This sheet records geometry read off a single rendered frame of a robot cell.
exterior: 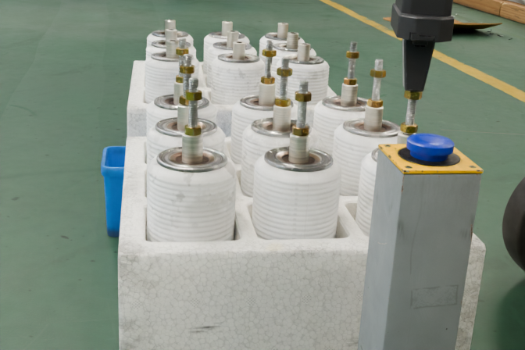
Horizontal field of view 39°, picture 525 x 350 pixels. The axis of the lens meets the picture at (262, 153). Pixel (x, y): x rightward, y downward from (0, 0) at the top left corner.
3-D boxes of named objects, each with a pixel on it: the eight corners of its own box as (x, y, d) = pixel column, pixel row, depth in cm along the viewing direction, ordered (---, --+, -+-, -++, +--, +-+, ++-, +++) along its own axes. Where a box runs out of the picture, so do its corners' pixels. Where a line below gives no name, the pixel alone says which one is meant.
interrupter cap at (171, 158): (143, 167, 77) (143, 161, 76) (176, 148, 83) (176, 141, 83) (209, 180, 74) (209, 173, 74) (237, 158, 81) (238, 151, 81)
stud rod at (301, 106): (304, 149, 80) (308, 81, 77) (295, 149, 80) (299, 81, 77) (303, 146, 81) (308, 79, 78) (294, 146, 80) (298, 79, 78)
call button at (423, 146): (441, 154, 66) (444, 132, 65) (458, 169, 62) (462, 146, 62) (398, 154, 65) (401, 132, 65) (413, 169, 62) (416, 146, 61)
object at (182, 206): (131, 319, 82) (130, 166, 76) (171, 281, 90) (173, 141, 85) (209, 339, 79) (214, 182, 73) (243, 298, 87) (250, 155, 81)
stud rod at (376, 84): (379, 119, 93) (384, 60, 90) (372, 119, 92) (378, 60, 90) (374, 116, 94) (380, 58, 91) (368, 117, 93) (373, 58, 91)
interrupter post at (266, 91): (263, 102, 104) (265, 80, 103) (278, 105, 103) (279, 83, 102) (254, 105, 102) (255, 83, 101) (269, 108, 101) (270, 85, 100)
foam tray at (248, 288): (368, 240, 121) (379, 136, 115) (465, 387, 84) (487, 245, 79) (127, 245, 115) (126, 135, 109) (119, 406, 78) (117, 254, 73)
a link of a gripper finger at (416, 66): (398, 88, 80) (404, 31, 78) (428, 90, 79) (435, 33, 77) (399, 91, 78) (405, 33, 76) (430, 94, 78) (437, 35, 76)
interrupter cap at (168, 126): (144, 126, 91) (144, 120, 91) (198, 119, 95) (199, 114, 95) (172, 143, 85) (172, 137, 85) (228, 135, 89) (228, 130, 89)
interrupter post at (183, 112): (173, 129, 90) (173, 103, 89) (190, 126, 91) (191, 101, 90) (181, 134, 88) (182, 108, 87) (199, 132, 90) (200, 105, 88)
